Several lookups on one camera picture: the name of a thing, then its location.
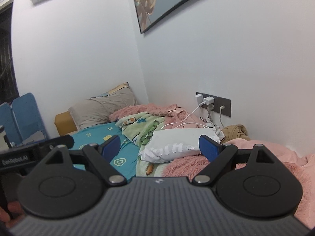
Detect dark window with grille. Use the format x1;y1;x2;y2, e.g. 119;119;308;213
0;3;19;104

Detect blue folding chair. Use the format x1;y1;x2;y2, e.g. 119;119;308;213
1;93;48;146

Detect green cartoon fleece blanket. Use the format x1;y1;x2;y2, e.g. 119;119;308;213
112;109;177;177

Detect white t-shirt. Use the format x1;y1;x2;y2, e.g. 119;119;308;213
139;128;225;163

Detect pink fluffy blanket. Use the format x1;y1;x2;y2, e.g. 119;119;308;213
108;103;315;229

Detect white charging cable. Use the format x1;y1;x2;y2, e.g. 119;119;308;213
159;100;222;131

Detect white charger plug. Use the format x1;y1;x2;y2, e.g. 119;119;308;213
195;94;215;106

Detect yellow wooden headboard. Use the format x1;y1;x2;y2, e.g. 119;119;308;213
55;111;77;136

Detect tan crumpled garment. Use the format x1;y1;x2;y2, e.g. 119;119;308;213
220;124;250;144

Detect grey clothes on chair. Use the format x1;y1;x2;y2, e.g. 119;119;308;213
22;131;46;145

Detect teal patterned bed sheet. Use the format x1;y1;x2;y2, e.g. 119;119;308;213
67;122;141;183

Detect grey beige pillow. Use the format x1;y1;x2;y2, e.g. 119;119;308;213
69;82;137;130

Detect grey wall socket panel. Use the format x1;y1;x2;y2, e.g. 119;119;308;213
196;92;232;118

